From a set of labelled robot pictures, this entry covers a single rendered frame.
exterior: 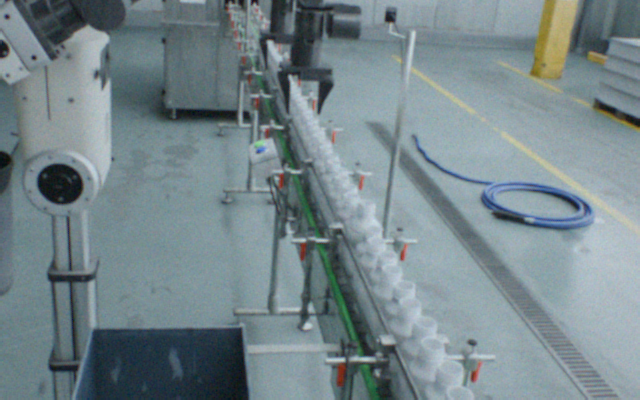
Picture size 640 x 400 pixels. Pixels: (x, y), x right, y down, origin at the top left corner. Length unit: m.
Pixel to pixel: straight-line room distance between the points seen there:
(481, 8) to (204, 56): 7.32
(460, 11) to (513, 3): 0.97
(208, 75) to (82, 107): 4.74
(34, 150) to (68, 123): 0.10
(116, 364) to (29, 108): 0.56
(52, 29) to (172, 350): 0.68
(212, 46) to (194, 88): 0.41
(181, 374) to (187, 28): 4.85
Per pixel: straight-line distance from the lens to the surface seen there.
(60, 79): 1.47
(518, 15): 12.89
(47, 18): 1.30
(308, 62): 1.32
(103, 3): 1.27
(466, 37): 12.54
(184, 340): 1.46
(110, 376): 1.52
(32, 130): 1.52
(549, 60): 10.25
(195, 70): 6.18
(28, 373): 3.00
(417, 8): 12.20
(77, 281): 1.70
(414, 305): 1.18
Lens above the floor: 1.74
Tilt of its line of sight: 21 degrees down
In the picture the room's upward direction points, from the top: 5 degrees clockwise
